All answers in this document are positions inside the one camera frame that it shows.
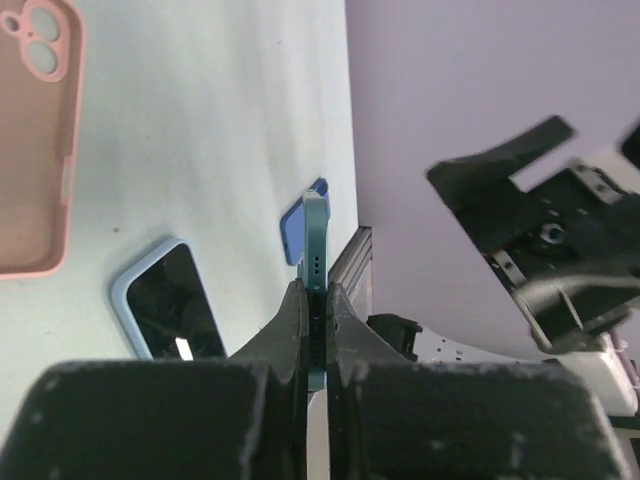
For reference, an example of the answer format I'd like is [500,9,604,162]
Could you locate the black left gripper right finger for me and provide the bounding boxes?
[326,284,631,479]

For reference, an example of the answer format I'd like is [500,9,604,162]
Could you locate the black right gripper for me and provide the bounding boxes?
[426,115,639,353]

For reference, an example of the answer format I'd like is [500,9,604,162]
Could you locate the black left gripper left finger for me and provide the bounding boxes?
[1,281,307,479]

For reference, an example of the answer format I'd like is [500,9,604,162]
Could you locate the purple-edged black phone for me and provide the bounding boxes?
[125,244,227,360]

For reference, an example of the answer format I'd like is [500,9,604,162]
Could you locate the light blue phone case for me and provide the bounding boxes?
[110,237,229,360]

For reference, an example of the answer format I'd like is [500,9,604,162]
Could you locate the teal-edged black phone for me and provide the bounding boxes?
[299,190,329,392]

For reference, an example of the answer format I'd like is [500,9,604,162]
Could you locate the blue phone face down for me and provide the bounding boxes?
[279,196,304,266]

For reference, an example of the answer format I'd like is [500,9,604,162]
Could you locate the pink phone case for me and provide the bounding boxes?
[1,1,85,279]

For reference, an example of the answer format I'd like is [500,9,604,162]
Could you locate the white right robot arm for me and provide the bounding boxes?
[360,114,639,417]

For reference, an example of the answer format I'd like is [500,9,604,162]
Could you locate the right aluminium rail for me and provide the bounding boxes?
[329,227,373,321]

